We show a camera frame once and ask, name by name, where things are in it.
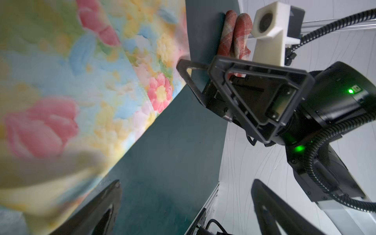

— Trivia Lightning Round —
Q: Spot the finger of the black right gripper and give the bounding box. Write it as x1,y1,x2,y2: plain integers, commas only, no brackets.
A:
176,59,216,107
208,56,315,144

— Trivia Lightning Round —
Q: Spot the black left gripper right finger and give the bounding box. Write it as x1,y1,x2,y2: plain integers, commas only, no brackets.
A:
251,179,323,235

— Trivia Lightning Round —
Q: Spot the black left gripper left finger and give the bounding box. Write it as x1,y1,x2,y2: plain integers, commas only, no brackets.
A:
52,180,122,235

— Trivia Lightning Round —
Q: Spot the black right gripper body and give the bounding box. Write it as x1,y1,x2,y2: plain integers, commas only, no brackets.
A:
265,62,376,146

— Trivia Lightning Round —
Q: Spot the red plaid skirt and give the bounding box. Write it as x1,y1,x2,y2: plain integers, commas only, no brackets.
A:
217,10,253,78

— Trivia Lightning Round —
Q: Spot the pastel floral skirt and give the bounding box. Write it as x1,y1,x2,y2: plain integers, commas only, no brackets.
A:
1,1,190,235

